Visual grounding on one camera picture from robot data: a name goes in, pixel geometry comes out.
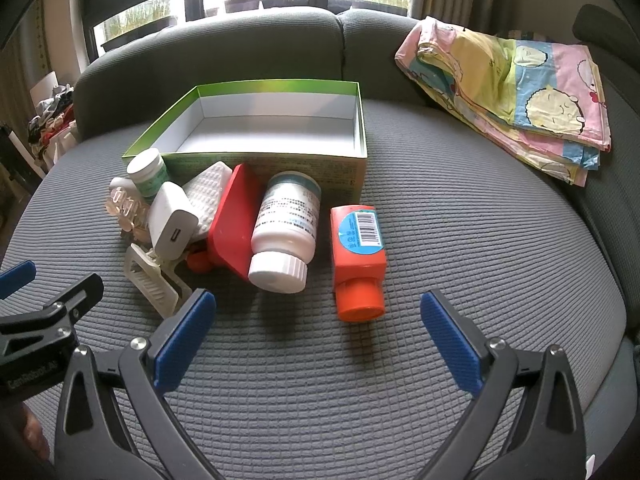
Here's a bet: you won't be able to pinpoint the cream hair claw clip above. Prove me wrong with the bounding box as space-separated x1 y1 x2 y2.
124 243 192 318

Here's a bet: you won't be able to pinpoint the transparent pink hair claw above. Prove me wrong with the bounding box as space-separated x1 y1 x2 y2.
105 186 151 246

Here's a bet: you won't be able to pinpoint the white usb charger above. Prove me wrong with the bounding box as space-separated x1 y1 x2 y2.
148 181 198 261

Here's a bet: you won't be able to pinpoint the small green-label white bottle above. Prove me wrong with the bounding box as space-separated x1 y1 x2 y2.
126 148 169 204

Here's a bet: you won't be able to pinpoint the red plastic scoop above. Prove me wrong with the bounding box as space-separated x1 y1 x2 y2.
186 162 265 281

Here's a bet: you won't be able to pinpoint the white textured pad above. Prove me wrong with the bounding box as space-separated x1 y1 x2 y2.
182 162 232 243

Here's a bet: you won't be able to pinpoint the large white pill bottle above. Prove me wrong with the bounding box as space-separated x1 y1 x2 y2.
248 171 321 294

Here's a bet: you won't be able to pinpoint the white plug-in device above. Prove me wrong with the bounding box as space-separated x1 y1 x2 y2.
108 177 143 200

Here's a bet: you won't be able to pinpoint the person's right hand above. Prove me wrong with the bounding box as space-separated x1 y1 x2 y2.
15 403 50 460

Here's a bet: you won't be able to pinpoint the clutter pile beside sofa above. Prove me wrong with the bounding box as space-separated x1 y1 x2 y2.
27 72 79 170

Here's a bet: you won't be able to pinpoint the black planter pots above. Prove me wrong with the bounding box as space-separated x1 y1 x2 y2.
94 0 409 52

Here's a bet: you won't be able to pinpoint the green cardboard box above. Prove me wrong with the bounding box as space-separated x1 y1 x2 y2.
122 79 368 206

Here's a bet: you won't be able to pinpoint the colourful folded cloth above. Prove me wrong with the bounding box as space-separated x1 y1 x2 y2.
395 18 612 186

